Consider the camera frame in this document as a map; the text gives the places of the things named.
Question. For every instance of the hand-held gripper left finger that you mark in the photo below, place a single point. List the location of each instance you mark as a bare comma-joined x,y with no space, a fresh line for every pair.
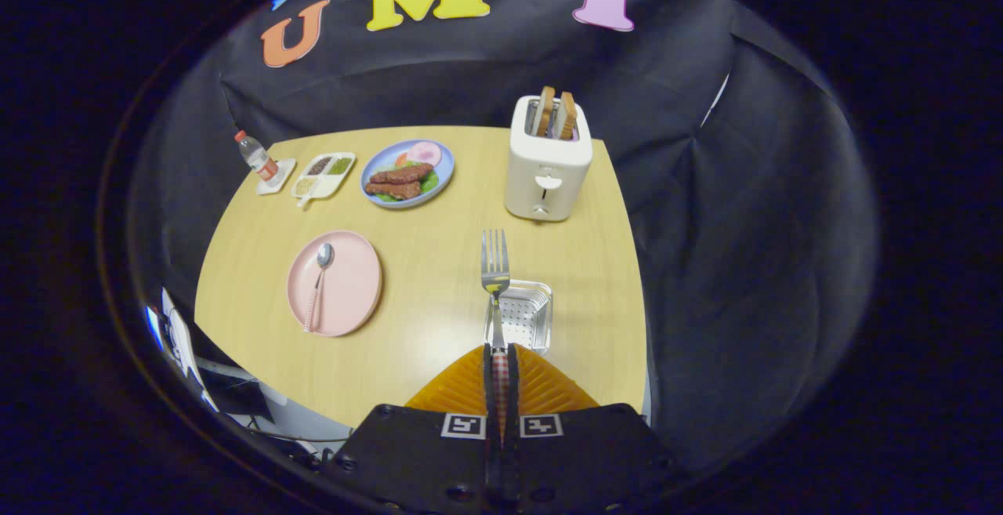
488,382

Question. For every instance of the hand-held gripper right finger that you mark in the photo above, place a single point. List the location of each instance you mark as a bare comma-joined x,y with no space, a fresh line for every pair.
513,382

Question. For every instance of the metal cutlery basket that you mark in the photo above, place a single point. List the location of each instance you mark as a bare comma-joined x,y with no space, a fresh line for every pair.
529,319

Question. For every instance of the pink plate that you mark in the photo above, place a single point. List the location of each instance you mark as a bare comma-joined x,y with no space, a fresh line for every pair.
349,288

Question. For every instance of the green lettuce leaf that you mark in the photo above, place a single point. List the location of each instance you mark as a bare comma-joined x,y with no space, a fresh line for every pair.
429,183

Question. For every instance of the blue plate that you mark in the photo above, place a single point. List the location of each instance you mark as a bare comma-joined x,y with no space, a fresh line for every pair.
439,178

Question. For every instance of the brown sausage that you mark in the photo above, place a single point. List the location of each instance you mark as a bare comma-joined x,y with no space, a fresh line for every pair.
393,190
401,174

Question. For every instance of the white toaster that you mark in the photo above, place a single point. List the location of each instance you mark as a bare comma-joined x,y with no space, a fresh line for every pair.
548,170

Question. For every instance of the pink ham slice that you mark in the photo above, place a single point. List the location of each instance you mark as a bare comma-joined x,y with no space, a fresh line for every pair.
425,153

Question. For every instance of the orange carrot slice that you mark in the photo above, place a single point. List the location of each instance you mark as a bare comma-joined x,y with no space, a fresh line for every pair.
401,159

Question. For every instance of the white divided bean dish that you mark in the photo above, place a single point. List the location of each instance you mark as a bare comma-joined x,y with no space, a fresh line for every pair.
323,176

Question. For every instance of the small white square tray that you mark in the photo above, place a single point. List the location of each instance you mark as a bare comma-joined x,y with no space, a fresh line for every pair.
286,174

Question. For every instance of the white panel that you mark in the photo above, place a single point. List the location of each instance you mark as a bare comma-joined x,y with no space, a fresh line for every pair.
184,342

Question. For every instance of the plastic water bottle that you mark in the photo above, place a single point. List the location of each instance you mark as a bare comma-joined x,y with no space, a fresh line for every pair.
256,156

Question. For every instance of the blue box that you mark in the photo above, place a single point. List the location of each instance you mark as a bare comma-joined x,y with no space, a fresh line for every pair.
153,327

